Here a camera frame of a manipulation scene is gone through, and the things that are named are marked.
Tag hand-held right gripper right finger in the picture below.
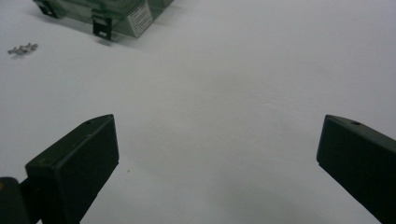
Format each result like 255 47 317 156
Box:
316 114 396 224

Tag clear grey plastic organizer box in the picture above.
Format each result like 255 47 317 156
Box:
32 0 176 41

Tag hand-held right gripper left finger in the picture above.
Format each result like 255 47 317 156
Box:
19 114 120 224

